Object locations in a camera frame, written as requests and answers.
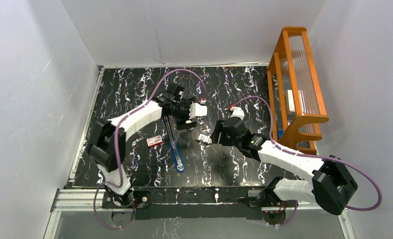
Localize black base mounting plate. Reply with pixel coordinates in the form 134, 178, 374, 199
102, 186, 296, 223

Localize purple cable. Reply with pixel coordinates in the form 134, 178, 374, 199
229, 96, 383, 227
92, 68, 207, 230

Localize silver staple strips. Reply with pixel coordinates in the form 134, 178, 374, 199
197, 133, 212, 145

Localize aluminium frame rail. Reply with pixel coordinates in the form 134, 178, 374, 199
44, 189, 355, 239

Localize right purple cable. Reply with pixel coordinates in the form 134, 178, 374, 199
229, 96, 383, 227

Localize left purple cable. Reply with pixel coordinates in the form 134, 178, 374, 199
92, 68, 207, 230

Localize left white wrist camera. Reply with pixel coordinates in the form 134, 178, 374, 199
189, 103, 208, 120

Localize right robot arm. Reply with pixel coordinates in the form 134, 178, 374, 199
210, 117, 358, 215

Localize orange wooden rack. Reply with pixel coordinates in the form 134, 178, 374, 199
266, 26, 329, 154

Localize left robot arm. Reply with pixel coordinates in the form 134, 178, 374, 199
85, 84, 207, 207

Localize red white staple box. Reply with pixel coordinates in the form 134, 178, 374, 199
146, 135, 163, 147

